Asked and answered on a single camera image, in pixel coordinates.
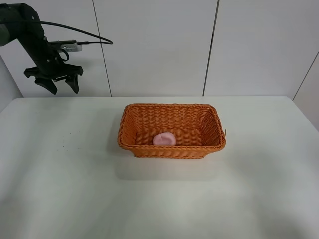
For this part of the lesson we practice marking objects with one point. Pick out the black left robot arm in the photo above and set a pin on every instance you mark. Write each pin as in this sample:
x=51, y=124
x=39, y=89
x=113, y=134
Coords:
x=21, y=22

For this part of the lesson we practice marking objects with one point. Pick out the pink peach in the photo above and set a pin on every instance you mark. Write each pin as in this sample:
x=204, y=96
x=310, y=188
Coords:
x=164, y=139

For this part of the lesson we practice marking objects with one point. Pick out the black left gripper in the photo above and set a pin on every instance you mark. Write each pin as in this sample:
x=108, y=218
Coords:
x=50, y=65

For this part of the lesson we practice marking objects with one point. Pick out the orange wicker basket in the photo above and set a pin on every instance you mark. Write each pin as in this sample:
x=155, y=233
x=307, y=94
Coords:
x=197, y=129

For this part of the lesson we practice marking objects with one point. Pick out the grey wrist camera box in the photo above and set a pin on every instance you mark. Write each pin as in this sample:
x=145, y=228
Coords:
x=68, y=46

